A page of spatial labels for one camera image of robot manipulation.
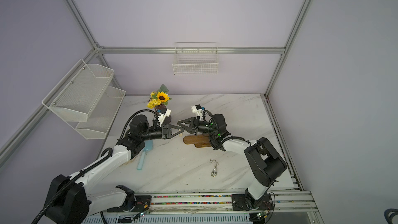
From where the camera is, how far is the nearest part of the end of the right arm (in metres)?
0.69

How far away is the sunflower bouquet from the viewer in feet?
2.81

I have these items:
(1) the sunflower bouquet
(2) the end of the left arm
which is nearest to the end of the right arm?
(2) the end of the left arm

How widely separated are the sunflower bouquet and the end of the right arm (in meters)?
0.21

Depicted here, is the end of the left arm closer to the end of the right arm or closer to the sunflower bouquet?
the end of the right arm
